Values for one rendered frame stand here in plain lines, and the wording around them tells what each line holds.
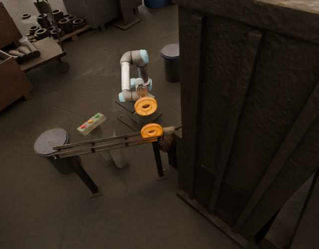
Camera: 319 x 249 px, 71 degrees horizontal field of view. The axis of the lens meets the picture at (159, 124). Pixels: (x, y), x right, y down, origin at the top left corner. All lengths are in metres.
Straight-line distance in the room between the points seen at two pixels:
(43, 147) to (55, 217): 0.65
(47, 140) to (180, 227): 1.43
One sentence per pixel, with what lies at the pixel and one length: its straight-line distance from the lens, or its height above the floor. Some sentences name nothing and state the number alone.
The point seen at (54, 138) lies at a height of 0.43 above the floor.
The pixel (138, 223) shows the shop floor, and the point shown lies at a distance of 2.12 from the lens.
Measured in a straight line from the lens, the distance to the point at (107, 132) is 2.00.
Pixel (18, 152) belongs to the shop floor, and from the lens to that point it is 3.04.
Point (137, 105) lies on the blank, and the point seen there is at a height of 0.95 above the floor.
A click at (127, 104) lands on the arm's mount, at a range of 2.46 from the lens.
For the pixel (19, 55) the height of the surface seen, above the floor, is 0.42.
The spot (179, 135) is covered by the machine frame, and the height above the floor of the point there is 0.87.
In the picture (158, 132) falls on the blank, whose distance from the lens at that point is 1.67.
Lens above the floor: 2.01
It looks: 50 degrees down
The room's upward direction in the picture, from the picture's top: 8 degrees counter-clockwise
